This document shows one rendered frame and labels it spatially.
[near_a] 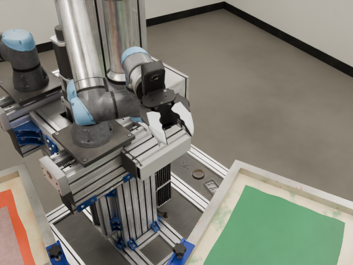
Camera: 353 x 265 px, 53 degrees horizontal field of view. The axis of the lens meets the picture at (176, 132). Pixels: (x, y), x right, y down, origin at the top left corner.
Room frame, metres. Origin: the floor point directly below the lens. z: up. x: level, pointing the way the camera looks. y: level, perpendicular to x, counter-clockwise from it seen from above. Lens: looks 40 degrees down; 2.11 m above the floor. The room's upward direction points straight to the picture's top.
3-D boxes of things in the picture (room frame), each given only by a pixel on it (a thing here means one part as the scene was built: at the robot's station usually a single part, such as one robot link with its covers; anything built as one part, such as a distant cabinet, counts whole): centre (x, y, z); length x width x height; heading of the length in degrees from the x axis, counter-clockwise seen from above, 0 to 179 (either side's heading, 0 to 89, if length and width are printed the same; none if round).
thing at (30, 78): (1.37, 0.65, 1.31); 0.15 x 0.15 x 0.10
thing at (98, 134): (1.01, 0.31, 1.31); 0.15 x 0.15 x 0.10
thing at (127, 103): (0.80, 0.11, 1.56); 0.11 x 0.08 x 0.11; 109
